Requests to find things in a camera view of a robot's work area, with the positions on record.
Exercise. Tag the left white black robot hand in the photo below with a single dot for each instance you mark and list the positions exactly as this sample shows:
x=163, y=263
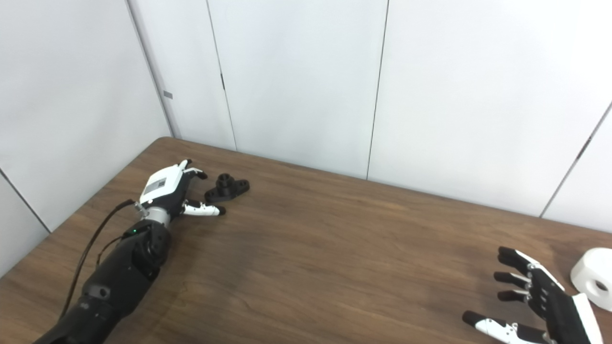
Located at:
x=165, y=191

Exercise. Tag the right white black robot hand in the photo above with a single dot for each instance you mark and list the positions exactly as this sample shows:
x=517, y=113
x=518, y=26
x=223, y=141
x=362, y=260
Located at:
x=559, y=315

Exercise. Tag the round white plastic piece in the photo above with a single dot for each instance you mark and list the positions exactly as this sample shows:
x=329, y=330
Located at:
x=590, y=272

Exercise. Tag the black flanged holder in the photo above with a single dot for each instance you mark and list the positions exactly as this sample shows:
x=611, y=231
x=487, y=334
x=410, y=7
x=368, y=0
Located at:
x=227, y=188

